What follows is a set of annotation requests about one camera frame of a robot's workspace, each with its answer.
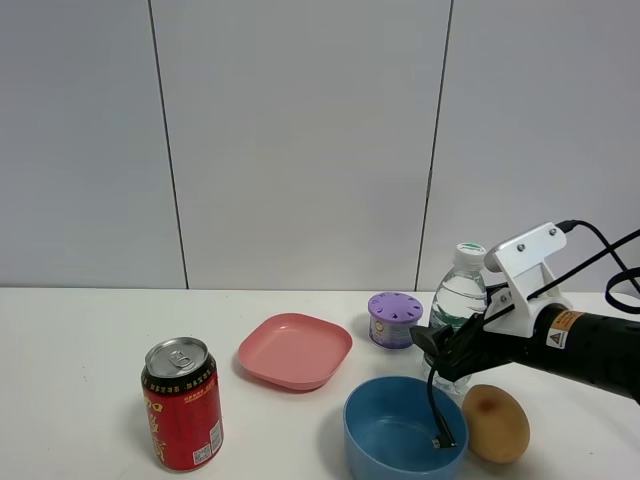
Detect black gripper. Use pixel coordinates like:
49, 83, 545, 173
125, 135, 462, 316
409, 310, 534, 382

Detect clear water bottle green label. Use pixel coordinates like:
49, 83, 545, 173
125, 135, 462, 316
420, 242, 489, 396

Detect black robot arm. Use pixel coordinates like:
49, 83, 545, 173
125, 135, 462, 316
410, 302, 639, 401

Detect purple lidded round container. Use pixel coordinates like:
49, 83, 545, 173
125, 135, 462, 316
368, 292, 424, 349

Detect yellow-brown mango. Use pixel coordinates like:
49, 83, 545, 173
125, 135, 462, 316
461, 384, 531, 465

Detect blue plastic bowl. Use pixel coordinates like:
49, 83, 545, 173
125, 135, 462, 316
343, 376, 469, 479

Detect pink square plate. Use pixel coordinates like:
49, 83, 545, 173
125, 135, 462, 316
238, 313, 353, 391

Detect red drink can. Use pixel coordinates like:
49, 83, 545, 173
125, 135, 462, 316
141, 337, 224, 471

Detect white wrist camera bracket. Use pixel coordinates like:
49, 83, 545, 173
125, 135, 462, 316
484, 222, 572, 338

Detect black cable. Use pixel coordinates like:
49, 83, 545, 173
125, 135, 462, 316
519, 219, 640, 314

